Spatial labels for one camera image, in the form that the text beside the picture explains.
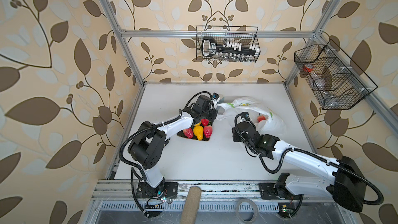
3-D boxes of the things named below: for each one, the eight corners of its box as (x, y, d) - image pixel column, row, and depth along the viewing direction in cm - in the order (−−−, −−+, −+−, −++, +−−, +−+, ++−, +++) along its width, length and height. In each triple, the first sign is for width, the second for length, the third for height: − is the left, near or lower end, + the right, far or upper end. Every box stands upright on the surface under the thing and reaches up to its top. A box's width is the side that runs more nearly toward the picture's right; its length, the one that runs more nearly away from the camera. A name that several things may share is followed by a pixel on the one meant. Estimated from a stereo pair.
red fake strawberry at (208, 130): (203, 138, 92) (203, 135, 89) (203, 128, 96) (203, 125, 94) (212, 138, 92) (212, 135, 89) (212, 128, 96) (212, 125, 94)
